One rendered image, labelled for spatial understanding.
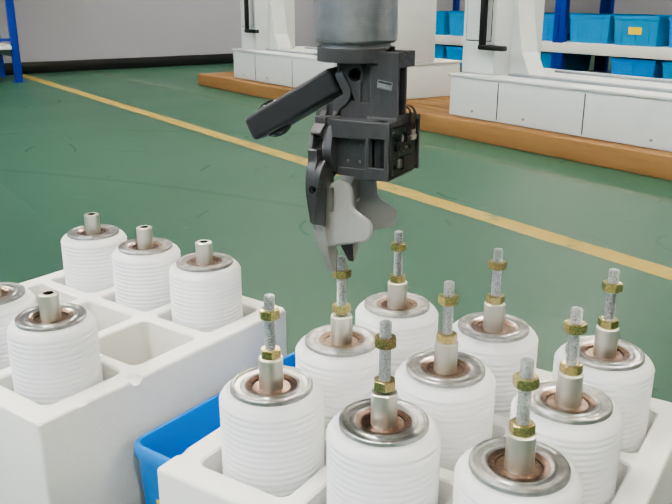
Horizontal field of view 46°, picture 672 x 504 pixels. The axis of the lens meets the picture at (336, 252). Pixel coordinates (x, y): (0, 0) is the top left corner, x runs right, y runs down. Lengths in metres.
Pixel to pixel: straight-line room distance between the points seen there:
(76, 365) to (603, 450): 0.54
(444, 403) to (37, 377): 0.44
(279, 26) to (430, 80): 1.37
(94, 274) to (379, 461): 0.68
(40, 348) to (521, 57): 2.96
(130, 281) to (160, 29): 6.31
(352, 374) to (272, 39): 4.59
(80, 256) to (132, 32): 6.13
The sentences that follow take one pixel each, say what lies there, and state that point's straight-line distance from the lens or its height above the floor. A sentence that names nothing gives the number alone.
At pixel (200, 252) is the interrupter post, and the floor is 0.27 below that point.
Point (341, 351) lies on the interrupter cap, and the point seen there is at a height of 0.25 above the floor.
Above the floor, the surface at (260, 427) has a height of 0.24.
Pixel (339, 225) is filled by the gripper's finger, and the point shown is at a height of 0.39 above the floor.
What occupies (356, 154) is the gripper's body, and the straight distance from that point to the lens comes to 0.72.
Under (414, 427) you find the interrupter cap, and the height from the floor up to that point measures 0.25.
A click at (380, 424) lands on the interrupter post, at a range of 0.66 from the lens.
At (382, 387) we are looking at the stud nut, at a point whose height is 0.29.
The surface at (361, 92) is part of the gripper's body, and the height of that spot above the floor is 0.51.
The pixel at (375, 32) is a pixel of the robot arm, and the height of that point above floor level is 0.56.
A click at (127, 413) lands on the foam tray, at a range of 0.93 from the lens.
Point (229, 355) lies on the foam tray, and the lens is 1.03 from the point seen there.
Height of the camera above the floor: 0.59
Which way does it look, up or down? 18 degrees down
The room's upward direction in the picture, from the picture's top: straight up
